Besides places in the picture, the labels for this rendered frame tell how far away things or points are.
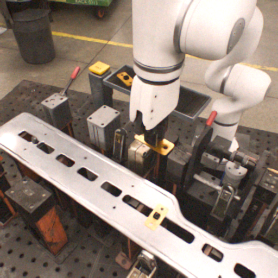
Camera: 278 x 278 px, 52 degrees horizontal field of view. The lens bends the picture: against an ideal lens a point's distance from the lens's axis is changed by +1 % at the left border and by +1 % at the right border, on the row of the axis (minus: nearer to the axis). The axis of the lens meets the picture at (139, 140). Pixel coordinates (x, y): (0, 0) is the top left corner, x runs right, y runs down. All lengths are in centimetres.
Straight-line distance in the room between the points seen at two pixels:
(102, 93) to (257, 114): 199
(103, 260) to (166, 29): 89
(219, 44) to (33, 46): 318
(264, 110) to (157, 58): 258
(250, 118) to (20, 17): 247
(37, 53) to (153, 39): 314
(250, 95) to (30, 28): 271
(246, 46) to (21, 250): 105
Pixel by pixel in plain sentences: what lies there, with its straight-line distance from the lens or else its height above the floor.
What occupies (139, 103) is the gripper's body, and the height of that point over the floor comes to 144.
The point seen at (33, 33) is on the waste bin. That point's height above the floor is 37.
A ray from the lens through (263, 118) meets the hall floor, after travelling 288.
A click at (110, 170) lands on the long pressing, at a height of 100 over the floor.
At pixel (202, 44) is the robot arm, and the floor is 157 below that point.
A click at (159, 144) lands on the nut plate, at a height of 131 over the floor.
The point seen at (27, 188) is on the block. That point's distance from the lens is 93.
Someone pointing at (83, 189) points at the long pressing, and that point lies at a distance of 92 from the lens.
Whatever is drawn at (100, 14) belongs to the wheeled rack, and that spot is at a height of 7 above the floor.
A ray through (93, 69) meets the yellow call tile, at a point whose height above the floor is 116.
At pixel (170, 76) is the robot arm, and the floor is 150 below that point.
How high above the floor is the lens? 174
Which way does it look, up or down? 46 degrees down
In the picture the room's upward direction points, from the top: straight up
